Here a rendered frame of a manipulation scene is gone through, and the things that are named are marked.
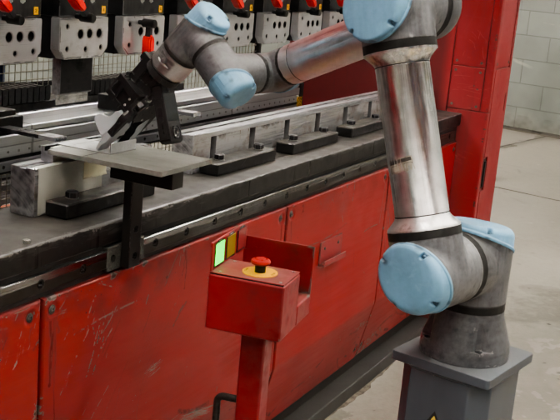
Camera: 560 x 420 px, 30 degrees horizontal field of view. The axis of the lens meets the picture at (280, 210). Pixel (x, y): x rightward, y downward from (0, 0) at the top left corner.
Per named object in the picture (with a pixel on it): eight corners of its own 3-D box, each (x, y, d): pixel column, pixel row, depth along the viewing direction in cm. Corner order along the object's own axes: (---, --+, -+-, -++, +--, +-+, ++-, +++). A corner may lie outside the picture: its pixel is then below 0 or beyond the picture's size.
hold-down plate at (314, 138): (292, 155, 284) (293, 144, 283) (275, 152, 286) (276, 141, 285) (337, 142, 310) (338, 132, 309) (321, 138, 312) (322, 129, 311)
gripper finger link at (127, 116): (113, 131, 203) (145, 102, 201) (119, 138, 202) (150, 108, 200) (102, 130, 198) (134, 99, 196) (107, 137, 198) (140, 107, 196)
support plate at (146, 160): (161, 177, 190) (161, 172, 190) (47, 154, 202) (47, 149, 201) (212, 163, 206) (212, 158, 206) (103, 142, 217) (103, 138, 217)
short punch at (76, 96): (59, 105, 203) (61, 57, 201) (51, 104, 204) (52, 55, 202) (91, 101, 212) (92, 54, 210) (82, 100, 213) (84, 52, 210)
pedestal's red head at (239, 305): (279, 342, 206) (287, 256, 202) (204, 327, 211) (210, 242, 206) (308, 313, 224) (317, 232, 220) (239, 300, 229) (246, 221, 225)
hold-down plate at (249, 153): (217, 177, 249) (218, 164, 248) (197, 172, 251) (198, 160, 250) (275, 159, 275) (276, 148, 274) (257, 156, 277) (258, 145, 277)
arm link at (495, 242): (520, 299, 176) (532, 222, 173) (478, 315, 166) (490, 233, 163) (459, 280, 184) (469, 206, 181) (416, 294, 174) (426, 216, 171)
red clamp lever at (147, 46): (150, 67, 215) (152, 19, 213) (133, 65, 217) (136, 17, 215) (155, 67, 217) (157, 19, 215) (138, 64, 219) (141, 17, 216)
